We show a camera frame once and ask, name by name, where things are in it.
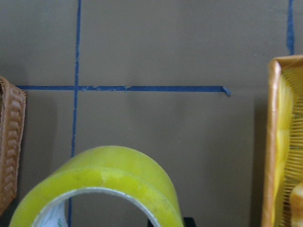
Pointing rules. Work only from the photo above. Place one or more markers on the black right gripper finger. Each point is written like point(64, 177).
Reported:
point(188, 222)

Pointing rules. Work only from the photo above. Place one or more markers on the yellow-green tape roll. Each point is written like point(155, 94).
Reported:
point(115, 170)

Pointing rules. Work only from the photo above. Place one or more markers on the yellow woven plastic basket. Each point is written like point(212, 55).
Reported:
point(284, 144)

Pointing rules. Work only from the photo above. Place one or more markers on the brown wicker basket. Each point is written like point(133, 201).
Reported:
point(12, 118)

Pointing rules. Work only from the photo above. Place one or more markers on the toy bread croissant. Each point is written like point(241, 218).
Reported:
point(296, 203)

